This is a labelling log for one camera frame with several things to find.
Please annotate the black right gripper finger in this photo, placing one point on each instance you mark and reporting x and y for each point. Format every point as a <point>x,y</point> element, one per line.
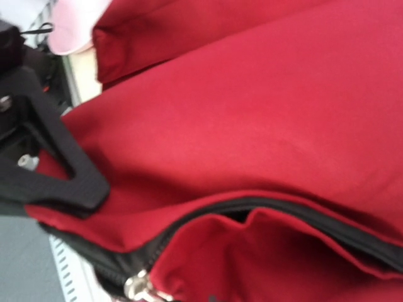
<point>41,162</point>

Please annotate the red backpack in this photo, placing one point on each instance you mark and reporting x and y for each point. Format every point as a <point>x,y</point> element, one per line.
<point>253,150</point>

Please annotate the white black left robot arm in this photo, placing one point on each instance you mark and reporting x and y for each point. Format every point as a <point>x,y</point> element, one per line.
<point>26,14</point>

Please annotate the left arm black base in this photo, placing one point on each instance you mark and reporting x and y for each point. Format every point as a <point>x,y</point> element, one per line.
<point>23,48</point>

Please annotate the pink plate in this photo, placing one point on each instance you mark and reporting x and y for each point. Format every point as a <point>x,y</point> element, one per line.
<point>73,22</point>

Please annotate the aluminium front rail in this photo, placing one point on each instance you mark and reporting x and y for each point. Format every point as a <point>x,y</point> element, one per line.
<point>72,81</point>

